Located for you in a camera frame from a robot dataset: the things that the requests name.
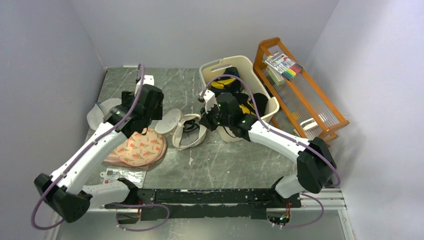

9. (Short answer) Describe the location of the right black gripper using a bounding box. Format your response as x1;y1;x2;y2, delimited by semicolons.
199;101;232;132

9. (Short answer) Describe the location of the white mesh laundry bag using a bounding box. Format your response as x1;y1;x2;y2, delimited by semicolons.
154;108;207;151

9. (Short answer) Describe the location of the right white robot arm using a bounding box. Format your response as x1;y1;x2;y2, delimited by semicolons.
198;90;337;207

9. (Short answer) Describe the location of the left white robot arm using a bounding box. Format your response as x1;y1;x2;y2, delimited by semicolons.
34;84;164;223

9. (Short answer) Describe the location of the black bra in mesh bag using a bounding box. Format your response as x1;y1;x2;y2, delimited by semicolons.
182;119;200;133

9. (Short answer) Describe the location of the yellow bra in basket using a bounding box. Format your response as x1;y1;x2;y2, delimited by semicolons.
239;104;256;116

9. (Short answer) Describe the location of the floral pink laundry bag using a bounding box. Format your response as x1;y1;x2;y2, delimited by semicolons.
104;128;168;170

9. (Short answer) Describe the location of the cream plastic laundry basket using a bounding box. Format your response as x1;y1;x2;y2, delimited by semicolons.
199;55;280;143

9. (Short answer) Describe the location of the black bra in basket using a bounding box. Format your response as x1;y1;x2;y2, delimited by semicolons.
248;93;269;117

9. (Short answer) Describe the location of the black yellow garment in basket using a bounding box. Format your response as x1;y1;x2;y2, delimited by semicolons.
209;76;245;97

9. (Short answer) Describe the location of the orange wooden rack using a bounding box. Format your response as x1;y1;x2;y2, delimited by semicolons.
253;37;349;146

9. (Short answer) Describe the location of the coloured marker pen pack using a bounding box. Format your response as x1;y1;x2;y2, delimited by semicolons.
263;52;304;80

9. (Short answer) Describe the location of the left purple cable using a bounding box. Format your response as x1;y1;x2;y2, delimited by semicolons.
30;63;147;231

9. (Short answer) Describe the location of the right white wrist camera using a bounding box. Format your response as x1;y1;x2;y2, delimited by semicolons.
198;89;217;113

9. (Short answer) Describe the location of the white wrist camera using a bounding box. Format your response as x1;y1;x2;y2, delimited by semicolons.
198;89;217;113
134;75;155;95

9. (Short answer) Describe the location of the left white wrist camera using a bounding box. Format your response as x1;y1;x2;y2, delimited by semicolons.
134;75;155;95

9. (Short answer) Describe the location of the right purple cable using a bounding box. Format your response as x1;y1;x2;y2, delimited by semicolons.
198;74;341;189

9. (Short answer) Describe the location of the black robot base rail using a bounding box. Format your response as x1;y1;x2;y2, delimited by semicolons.
121;188;301;221

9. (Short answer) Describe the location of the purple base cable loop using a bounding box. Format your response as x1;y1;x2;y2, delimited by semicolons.
115;203;171;232

